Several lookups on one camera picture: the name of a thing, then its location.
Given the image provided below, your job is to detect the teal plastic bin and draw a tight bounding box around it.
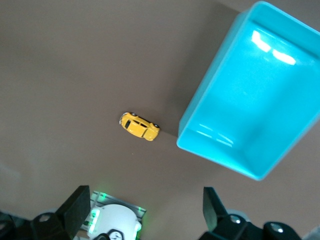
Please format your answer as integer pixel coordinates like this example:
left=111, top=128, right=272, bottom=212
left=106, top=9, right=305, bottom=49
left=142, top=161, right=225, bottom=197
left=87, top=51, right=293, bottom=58
left=175, top=0, right=320, bottom=182

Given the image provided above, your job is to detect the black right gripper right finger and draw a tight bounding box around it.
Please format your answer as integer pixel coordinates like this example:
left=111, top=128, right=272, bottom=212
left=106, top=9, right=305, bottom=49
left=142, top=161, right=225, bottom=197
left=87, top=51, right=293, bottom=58
left=199, top=186, right=301, bottom=240

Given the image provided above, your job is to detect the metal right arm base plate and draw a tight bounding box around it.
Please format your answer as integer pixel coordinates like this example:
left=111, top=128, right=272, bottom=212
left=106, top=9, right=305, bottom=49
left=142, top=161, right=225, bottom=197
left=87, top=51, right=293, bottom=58
left=88, top=190, right=148, bottom=227

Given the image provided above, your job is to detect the yellow beetle toy car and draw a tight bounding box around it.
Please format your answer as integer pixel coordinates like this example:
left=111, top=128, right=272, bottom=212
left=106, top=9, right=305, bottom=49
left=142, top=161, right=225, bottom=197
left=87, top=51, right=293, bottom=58
left=118, top=111, right=161, bottom=142

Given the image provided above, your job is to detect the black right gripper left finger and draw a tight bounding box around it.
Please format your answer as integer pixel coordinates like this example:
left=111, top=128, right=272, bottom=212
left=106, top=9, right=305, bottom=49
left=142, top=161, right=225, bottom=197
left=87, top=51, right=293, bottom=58
left=30, top=185, right=91, bottom=240

